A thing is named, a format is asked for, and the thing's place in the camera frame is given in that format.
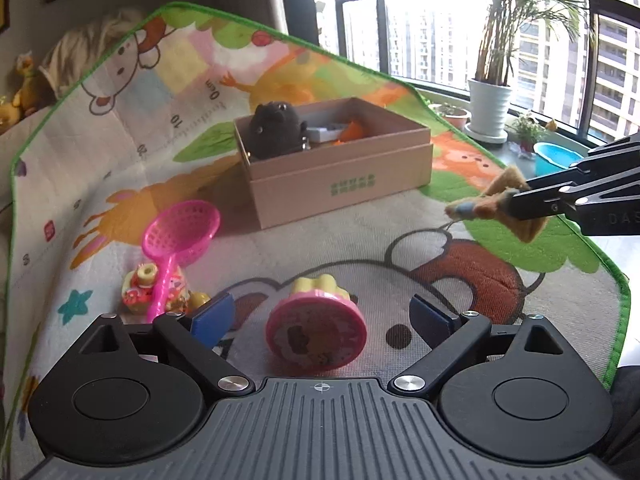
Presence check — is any pink flower pot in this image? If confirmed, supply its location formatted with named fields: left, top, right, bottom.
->
left=434, top=103, right=472, bottom=132

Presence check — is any tan felt toy with blue tip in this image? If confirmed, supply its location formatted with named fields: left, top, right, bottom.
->
left=444, top=166, right=551, bottom=245

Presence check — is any pink plastic net scoop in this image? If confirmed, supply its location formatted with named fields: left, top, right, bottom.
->
left=141, top=199, right=222, bottom=325

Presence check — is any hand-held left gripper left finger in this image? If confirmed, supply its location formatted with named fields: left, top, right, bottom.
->
left=79, top=292, right=257, bottom=397

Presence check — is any large orange plastic shell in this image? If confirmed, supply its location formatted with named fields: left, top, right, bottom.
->
left=334, top=118, right=369, bottom=147

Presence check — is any white plant pot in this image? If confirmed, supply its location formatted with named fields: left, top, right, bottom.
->
left=466, top=77, right=514, bottom=143

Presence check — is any tall green potted plant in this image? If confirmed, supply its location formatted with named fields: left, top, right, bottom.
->
left=471, top=0, right=603, bottom=87

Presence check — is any colourful cartoon play mat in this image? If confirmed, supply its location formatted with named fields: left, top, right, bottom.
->
left=0, top=2, right=632, bottom=463

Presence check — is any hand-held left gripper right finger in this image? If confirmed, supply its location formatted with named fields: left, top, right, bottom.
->
left=391, top=294, right=568, bottom=395

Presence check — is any pink and yellow cupcake toy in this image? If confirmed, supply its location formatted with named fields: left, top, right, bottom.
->
left=264, top=273, right=366, bottom=374

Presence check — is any black window frame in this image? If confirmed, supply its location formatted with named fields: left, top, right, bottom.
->
left=279, top=0, right=640, bottom=162

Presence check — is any small leafy plant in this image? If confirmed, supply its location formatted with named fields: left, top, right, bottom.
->
left=509, top=111, right=549, bottom=154

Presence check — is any blue plastic basin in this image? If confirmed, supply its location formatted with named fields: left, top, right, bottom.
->
left=532, top=141, right=584, bottom=174

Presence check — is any pink cardboard box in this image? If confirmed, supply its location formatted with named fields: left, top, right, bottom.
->
left=233, top=97, right=434, bottom=231

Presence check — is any beige sofa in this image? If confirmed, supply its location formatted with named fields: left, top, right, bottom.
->
left=0, top=107, right=33, bottom=243

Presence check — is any yellow duck plush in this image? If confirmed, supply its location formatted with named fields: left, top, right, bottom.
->
left=9, top=51, right=52, bottom=117

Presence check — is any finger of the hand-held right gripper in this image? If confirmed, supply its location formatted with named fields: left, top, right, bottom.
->
left=529, top=133, right=640, bottom=192
left=501, top=166, right=640, bottom=221

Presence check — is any black plush toy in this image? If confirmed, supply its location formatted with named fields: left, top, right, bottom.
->
left=248, top=101, right=311, bottom=161

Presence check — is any pale fluffy plush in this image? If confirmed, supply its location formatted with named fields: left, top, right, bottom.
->
left=39, top=7, right=147, bottom=99

